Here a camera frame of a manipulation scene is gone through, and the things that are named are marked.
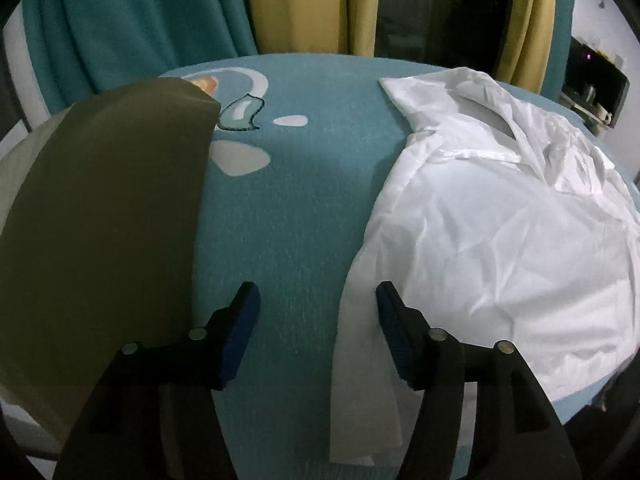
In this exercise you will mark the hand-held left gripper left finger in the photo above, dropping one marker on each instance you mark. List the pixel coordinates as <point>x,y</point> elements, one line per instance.
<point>239,330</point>

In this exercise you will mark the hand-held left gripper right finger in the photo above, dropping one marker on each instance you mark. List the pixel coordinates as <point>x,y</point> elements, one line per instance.
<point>395,332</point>

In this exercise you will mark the white shirt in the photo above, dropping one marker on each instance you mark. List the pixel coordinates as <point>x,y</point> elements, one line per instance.
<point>480,230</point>

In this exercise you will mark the olive green quilt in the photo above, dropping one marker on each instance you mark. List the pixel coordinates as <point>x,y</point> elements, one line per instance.
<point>105,220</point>

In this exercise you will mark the grey pillow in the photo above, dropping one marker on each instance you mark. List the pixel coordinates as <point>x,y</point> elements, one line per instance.
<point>20,157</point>

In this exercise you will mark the white computer desk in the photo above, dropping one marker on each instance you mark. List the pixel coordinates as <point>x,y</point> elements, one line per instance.
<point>587,107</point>

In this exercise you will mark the dark glass sliding door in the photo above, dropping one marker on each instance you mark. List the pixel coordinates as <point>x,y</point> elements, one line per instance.
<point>430,10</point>

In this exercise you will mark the teal curtain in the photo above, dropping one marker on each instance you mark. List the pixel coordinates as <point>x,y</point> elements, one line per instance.
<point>560,25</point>
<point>150,15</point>

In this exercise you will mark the black computer monitor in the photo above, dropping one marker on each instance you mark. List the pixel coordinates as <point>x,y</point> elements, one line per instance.
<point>597,70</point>

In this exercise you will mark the yellow curtain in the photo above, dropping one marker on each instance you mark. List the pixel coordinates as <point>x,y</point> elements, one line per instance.
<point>525,20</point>
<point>305,5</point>

